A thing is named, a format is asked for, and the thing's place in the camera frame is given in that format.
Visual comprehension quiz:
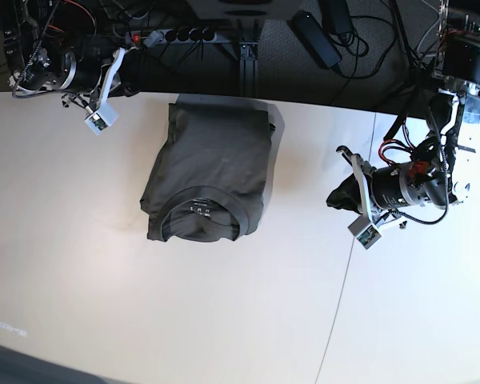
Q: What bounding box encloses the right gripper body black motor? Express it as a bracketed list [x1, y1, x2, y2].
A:
[59, 50, 117, 109]

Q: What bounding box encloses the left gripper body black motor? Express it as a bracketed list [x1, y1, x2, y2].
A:
[337, 146, 448, 230]

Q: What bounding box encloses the grey T-shirt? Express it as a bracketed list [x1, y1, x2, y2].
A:
[140, 103, 273, 242]

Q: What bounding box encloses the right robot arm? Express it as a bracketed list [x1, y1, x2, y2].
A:
[0, 1, 154, 109]

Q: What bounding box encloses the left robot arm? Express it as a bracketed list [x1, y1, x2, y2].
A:
[326, 1, 480, 226]

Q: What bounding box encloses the white power strip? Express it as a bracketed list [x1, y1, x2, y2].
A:
[123, 27, 218, 47]

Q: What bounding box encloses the black tripod stand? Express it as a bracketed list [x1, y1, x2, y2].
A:
[387, 0, 437, 109]

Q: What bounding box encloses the black power adapter brick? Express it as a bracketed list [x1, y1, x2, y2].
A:
[290, 10, 342, 70]

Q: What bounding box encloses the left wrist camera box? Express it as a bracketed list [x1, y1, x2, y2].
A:
[348, 216, 382, 250]

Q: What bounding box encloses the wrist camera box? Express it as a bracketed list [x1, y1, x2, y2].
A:
[348, 216, 382, 250]
[85, 104, 118, 135]

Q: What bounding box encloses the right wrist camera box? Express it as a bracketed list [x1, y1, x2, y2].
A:
[85, 104, 118, 135]

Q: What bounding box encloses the aluminium table frame leg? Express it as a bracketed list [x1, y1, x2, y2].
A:
[218, 18, 265, 98]

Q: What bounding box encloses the black adapter cable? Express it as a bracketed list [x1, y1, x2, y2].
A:
[327, 14, 397, 95]

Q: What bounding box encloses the white cable on floor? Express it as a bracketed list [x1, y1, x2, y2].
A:
[415, 0, 445, 57]

